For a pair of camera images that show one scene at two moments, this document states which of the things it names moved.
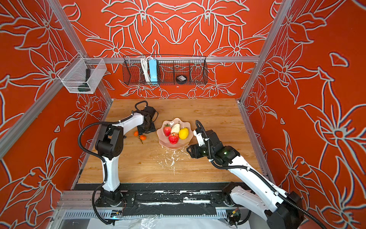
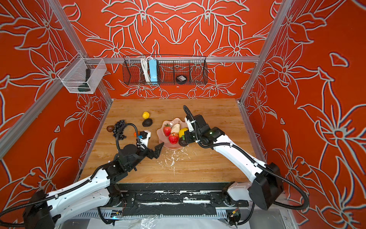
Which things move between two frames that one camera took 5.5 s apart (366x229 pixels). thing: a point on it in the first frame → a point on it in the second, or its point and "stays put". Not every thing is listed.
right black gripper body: [199, 151] → [190, 136]
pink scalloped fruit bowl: [163, 140] stays put
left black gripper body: [147, 129] → [141, 154]
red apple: [173, 138] stays put
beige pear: [175, 128] stays put
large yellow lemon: [183, 133] stays put
